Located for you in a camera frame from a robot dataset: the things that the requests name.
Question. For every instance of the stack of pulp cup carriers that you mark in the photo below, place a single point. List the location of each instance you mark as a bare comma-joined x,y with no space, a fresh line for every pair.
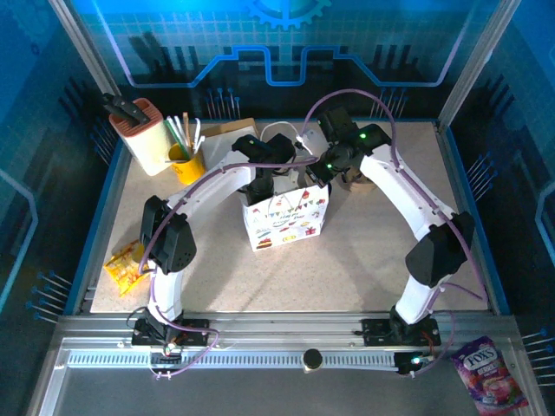
360,182

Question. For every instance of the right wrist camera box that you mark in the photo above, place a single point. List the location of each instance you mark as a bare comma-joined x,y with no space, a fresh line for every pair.
312,141

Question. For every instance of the white paper napkins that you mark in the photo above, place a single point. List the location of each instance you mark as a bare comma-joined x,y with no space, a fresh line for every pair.
219,151

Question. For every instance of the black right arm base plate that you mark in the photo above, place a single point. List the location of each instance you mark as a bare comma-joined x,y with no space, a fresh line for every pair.
377,333

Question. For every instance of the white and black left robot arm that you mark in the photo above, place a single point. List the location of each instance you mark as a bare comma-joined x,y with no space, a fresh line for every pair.
208,186

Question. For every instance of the brown cardboard napkin box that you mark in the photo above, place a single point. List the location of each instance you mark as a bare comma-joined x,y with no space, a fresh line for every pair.
225,128

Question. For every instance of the wooden stirrer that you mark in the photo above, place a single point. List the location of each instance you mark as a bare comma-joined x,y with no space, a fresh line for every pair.
186,125

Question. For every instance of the white knife block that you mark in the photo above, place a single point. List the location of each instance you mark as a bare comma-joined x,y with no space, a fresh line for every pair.
147,147

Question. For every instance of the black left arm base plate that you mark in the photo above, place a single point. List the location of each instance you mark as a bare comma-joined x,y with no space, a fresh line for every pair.
195,333

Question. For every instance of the white printed paper gift bag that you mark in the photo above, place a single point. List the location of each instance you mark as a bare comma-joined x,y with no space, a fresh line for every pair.
282,221

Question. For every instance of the yellow snack packet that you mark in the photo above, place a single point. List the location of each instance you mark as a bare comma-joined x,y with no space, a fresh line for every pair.
126,268

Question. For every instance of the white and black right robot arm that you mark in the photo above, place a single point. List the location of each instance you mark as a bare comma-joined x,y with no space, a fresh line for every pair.
399,190

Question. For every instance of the black round knob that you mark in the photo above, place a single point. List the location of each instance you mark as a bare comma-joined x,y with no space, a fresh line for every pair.
312,357

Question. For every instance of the small black controller box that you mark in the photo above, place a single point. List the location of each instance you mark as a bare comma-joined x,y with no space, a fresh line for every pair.
409,363
172,350

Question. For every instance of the aluminium frame post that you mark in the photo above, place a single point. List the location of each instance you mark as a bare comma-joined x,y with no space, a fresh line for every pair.
477,60
82,47

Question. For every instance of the yellow mug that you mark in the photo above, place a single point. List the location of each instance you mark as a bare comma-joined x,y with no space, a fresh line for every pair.
191,171

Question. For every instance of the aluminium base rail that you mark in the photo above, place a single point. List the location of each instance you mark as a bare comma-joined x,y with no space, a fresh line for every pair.
282,329

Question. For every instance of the green wrapped straw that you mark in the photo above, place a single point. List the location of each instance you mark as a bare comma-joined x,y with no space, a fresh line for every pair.
178,139

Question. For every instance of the purple Fox's candy bag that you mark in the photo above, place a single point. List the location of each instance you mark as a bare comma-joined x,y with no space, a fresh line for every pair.
485,372

